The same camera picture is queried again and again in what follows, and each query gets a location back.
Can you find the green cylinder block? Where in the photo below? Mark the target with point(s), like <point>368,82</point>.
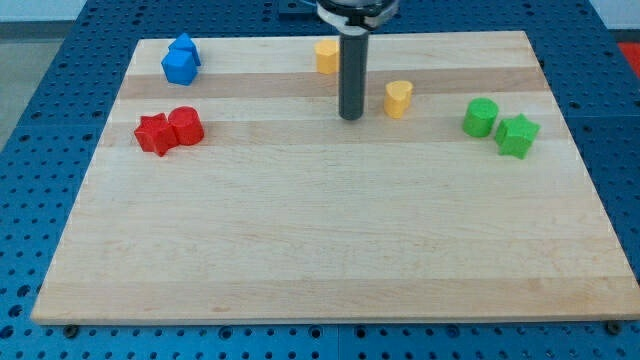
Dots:
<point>480,116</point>

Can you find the green star block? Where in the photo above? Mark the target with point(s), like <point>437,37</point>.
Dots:
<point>515,136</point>

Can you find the red object at edge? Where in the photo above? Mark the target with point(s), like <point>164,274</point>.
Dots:
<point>631,52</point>

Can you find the yellow heart block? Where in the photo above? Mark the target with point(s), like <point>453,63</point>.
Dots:
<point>397,98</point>

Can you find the wooden board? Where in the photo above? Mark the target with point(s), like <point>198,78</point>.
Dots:
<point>286,213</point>

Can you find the blue hexagon block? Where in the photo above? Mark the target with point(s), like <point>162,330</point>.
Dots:
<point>179,67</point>

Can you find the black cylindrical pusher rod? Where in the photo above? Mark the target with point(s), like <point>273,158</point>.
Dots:
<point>353,55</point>

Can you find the yellow hexagon block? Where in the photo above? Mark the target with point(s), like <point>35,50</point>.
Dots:
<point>327,56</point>

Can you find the red cylinder block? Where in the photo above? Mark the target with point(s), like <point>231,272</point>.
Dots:
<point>187,125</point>

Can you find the red star block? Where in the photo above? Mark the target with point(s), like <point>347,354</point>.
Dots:
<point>155,134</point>

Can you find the blue pentagon block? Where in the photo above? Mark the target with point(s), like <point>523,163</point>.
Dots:
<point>184,43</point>

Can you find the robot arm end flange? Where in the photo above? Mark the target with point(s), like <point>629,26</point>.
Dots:
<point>356,17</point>

